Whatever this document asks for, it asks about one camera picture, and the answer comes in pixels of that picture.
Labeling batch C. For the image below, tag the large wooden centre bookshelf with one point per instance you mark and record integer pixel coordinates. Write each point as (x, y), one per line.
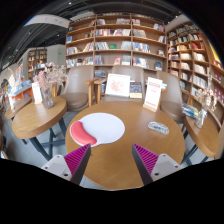
(105, 40)

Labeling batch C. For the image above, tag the beige right armchair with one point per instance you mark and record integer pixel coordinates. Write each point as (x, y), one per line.
(171, 101)

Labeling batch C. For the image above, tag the beige left armchair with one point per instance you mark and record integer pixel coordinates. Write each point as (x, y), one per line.
(78, 91)

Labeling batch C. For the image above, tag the white mouse pad red rest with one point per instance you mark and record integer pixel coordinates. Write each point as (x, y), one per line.
(96, 129)

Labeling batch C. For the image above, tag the beige armchair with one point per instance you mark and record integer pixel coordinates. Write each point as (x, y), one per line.
(135, 73)
(171, 101)
(78, 91)

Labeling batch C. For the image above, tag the white sign left table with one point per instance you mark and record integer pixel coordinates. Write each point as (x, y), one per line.
(36, 93)

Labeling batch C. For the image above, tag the transparent computer mouse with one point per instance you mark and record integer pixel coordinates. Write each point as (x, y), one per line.
(159, 127)

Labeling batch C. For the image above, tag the beige middle armchair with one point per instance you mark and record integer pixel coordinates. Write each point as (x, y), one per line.
(135, 73)

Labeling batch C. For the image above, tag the white picture book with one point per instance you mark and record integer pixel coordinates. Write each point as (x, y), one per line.
(118, 85)

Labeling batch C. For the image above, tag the white red sign stand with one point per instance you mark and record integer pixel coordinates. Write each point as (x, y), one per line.
(153, 93)

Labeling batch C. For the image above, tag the round wooden left table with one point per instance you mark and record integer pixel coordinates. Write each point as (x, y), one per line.
(34, 119)

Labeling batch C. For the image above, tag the wooden right bookshelf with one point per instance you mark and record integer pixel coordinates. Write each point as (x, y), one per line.
(192, 59)

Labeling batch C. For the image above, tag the distant wooden left bookshelf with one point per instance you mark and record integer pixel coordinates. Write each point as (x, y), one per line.
(35, 60)

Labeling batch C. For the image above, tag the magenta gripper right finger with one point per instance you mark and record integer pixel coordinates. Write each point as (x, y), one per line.
(152, 166)

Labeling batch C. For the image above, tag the dark cover book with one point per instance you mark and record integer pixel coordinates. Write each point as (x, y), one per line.
(135, 90)

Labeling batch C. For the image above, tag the round wooden right table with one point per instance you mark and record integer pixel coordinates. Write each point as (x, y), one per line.
(206, 139)

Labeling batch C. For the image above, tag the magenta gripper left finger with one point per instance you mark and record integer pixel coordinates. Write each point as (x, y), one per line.
(70, 167)

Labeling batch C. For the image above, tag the glass vase dried flowers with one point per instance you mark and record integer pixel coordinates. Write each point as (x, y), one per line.
(208, 101)

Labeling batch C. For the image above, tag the blue book right table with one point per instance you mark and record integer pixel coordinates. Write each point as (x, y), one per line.
(189, 110)

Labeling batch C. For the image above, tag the grey vase dried flowers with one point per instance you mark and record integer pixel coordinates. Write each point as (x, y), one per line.
(51, 75)

